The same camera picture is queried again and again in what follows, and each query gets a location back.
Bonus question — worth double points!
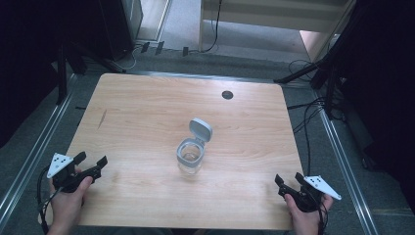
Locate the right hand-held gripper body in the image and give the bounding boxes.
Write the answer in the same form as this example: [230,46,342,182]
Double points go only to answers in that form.
[277,174,343,213]

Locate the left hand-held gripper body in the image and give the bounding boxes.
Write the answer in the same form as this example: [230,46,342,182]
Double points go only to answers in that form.
[46,152,99,194]

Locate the clear jar with grey flip lid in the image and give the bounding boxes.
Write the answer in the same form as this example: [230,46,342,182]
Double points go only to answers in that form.
[176,117,213,175]

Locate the person's right hand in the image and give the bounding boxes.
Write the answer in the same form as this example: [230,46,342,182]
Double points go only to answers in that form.
[284,192,335,231]

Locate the person's left hand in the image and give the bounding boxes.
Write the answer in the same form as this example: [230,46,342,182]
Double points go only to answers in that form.
[48,166,94,229]

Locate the black metal stand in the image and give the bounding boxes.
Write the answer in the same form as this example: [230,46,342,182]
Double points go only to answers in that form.
[55,38,89,106]

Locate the dark curtain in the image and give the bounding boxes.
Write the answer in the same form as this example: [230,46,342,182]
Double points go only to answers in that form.
[0,0,102,150]
[321,0,415,214]

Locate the black tripod stand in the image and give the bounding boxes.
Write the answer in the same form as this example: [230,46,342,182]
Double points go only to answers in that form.
[273,38,346,118]

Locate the black cabinet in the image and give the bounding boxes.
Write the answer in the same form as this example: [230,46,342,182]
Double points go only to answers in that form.
[97,0,145,63]

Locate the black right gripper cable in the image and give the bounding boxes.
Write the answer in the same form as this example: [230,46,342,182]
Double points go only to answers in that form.
[316,195,330,235]

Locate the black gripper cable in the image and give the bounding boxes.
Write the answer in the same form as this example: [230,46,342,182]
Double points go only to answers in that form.
[316,195,330,235]
[35,164,64,235]

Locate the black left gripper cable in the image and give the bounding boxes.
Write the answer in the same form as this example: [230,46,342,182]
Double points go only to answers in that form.
[35,164,64,235]

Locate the metal floor rail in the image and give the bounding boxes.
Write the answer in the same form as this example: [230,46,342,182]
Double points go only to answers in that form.
[312,91,380,235]
[0,73,78,229]

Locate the black floor cables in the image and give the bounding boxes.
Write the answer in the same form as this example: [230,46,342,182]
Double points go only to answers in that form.
[286,58,348,178]

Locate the white floor cable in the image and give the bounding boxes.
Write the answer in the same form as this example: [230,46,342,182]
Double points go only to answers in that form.
[117,44,142,72]

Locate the white furniture frame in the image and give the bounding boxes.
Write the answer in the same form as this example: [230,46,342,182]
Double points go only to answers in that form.
[198,0,357,54]

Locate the black hanging cable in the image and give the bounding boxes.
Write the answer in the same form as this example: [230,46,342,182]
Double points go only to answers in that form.
[195,0,224,54]

